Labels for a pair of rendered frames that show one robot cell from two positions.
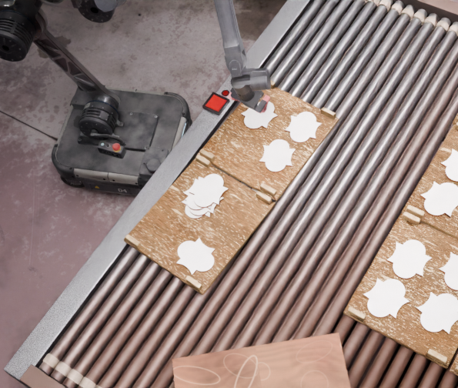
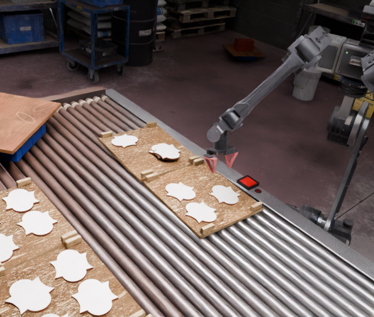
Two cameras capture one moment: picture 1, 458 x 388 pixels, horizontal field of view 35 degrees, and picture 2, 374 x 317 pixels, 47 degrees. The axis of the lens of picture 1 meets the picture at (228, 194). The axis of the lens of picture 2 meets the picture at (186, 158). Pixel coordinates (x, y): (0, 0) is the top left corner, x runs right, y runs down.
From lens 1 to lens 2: 253 cm
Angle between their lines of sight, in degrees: 65
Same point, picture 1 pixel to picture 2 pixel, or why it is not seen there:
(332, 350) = (4, 145)
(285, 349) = (25, 131)
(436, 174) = (99, 275)
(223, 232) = (133, 154)
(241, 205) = (149, 166)
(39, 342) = (117, 97)
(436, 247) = (32, 243)
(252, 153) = (190, 182)
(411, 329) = not seen: outside the picture
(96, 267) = (146, 117)
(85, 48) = not seen: outside the picture
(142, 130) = not seen: hidden behind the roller
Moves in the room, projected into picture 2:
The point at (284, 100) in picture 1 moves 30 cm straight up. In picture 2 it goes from (234, 212) to (247, 150)
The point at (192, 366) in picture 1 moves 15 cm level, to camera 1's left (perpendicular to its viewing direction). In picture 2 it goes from (50, 106) to (61, 95)
